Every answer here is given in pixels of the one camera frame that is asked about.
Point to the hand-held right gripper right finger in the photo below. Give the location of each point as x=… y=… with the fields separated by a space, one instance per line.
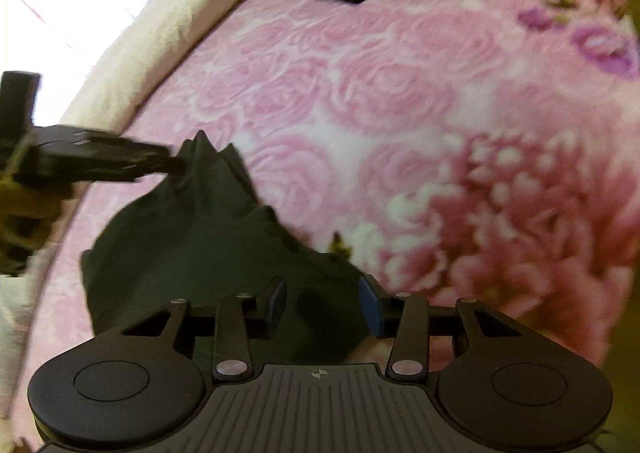
x=370 y=309

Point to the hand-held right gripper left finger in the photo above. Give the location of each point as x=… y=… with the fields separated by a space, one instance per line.
x=276 y=307

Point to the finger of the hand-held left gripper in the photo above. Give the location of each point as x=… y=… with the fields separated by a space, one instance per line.
x=150 y=158

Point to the dark green long-sleeve shirt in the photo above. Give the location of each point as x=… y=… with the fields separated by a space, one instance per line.
x=210 y=253

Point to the cream rolled quilt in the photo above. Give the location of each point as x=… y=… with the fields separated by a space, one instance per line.
x=165 y=28

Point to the pink floral blanket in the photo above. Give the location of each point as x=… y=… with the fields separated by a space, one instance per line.
x=400 y=143

